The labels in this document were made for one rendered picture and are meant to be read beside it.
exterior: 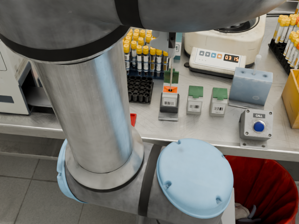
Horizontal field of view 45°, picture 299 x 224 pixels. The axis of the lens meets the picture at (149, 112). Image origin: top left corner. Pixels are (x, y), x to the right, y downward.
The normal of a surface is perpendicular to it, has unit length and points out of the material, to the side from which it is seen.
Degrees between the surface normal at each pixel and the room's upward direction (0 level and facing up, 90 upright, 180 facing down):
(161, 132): 0
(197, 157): 10
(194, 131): 0
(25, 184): 0
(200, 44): 90
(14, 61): 90
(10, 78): 90
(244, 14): 121
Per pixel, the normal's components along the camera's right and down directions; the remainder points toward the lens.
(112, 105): 0.66, 0.64
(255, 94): -0.25, 0.71
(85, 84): 0.30, 0.81
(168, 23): -0.11, 0.97
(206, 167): 0.15, -0.61
